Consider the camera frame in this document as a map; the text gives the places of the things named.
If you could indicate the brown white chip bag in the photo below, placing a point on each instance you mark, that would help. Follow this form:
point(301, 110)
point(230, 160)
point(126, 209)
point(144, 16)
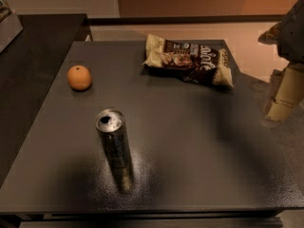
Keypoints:
point(194, 63)

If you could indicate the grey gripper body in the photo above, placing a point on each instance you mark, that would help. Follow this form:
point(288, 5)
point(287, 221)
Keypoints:
point(293, 35)

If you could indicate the silver redbull can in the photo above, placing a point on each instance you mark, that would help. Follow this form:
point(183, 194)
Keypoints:
point(110, 124)

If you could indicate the grey box at left edge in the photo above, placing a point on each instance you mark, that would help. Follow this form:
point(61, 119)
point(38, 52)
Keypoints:
point(10, 25)

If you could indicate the orange fruit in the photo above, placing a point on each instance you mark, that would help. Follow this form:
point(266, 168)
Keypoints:
point(79, 78)

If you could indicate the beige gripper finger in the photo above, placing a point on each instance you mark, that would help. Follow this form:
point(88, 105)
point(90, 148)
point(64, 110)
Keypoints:
point(287, 91)
point(270, 36)

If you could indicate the dark side table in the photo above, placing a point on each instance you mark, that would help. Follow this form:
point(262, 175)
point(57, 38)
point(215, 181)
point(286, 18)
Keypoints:
point(28, 67)

